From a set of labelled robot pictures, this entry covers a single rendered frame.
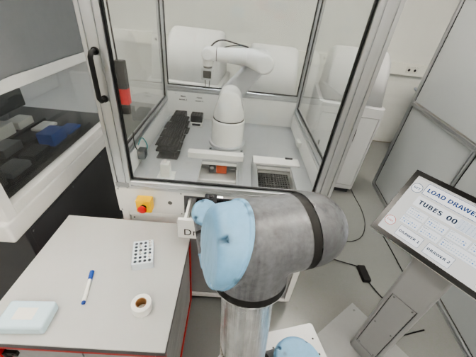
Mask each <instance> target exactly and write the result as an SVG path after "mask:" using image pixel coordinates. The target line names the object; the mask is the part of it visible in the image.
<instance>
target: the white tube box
mask: <svg viewBox="0 0 476 357"><path fill-rule="evenodd" d="M140 244H142V248H140V246H139V245H140ZM148 244H149V240H145V241H138V242H134V243H133V250H132V263H131V266H132V270H133V271H136V270H142V269H147V268H154V240H153V239H152V243H151V244H152V246H151V247H149V245H148ZM139 251H141V252H142V255H139ZM148 254H151V257H148Z"/></svg>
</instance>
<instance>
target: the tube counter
mask: <svg viewBox="0 0 476 357"><path fill-rule="evenodd" d="M443 222H445V223H446V224H448V225H450V226H451V227H454V228H456V229H457V230H459V231H461V232H462V233H464V234H466V235H467V236H469V237H471V238H473V239H474V240H476V226H474V225H473V224H471V223H469V222H467V221H465V220H464V219H462V218H460V217H458V216H457V215H454V214H453V213H451V212H450V213H449V214H448V215H447V216H446V217H445V218H444V219H443Z"/></svg>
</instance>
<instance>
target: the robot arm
mask: <svg viewBox="0 0 476 357"><path fill-rule="evenodd" d="M191 216H192V218H193V221H194V227H195V235H196V240H197V245H198V256H199V259H200V267H201V268H202V270H203V275H204V278H205V282H206V283H207V285H208V287H209V288H210V289H212V290H216V292H217V294H218V295H219V296H220V297H221V298H222V302H221V329H220V355H219V356H218V357H320V355H319V354H318V352H317V351H316V349H315V348H314V347H313V346H312V345H311V344H310V343H308V342H307V341H305V340H304V339H302V338H300V337H296V336H289V337H286V338H284V339H282V340H281V341H279V342H278V344H277V345H276V347H275V348H273V349H271V350H268V351H266V345H267V340H268V331H269V326H270V321H271V313H272V308H273V304H274V303H275V302H277V301H278V300H279V299H280V298H281V297H282V295H283V294H284V292H285V287H286V283H287V279H288V275H289V274H291V273H297V272H300V271H305V270H308V269H312V268H316V267H319V266H323V265H325V264H327V263H329V262H330V261H332V260H333V259H335V258H336V257H337V256H338V255H339V254H340V253H341V251H342V250H343V248H344V247H345V245H346V242H347V239H348V235H349V226H348V223H347V219H346V216H345V214H344V212H343V210H342V209H341V208H340V207H339V206H338V205H337V204H336V203H335V202H334V201H333V200H332V199H331V198H328V197H327V196H325V195H322V194H320V193H315V192H311V191H298V192H293V193H284V194H278V195H268V196H261V197H255V198H245V199H243V198H235V199H232V200H231V201H226V202H222V203H217V195H216V194H209V193H206V194H205V199H202V200H199V201H198V202H197V203H195V205H194V206H193V208H192V213H191Z"/></svg>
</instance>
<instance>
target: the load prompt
mask: <svg viewBox="0 0 476 357"><path fill-rule="evenodd" d="M421 194H423V195H424V196H426V197H428V198H430V199H432V200H434V201H436V202H437V203H440V204H441V205H443V206H445V207H447V208H449V209H451V210H453V211H454V212H456V213H458V214H460V215H462V216H463V217H466V218H467V219H469V220H472V221H473V222H475V223H476V207H475V206H474V205H471V204H469V203H467V202H465V201H464V200H461V199H459V198H457V197H455V196H454V195H451V194H449V193H447V192H445V191H443V190H441V189H440V188H437V187H435V186H433V185H431V184H429V185H428V186H427V187H426V188H425V189H424V190H423V192H422V193H421Z"/></svg>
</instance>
